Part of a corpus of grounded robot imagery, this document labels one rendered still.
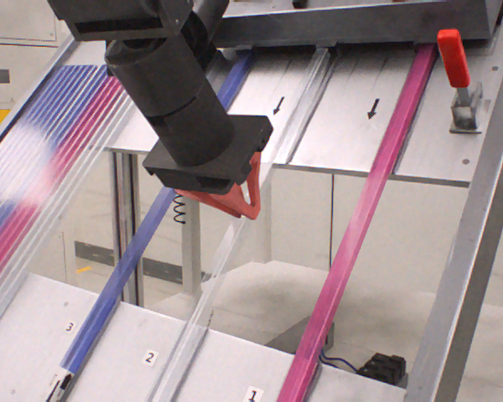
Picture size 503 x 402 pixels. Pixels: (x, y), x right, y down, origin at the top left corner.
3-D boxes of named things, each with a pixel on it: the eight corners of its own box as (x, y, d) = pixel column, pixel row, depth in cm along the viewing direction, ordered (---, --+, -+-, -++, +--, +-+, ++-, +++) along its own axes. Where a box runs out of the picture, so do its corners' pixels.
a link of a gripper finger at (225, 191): (230, 182, 58) (188, 115, 52) (291, 189, 54) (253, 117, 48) (199, 236, 55) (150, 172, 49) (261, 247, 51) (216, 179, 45)
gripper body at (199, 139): (185, 126, 53) (145, 64, 48) (278, 131, 48) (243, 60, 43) (150, 179, 50) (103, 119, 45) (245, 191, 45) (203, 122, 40)
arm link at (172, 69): (82, 59, 40) (148, 47, 37) (122, 2, 43) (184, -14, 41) (134, 130, 44) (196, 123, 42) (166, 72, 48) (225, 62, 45)
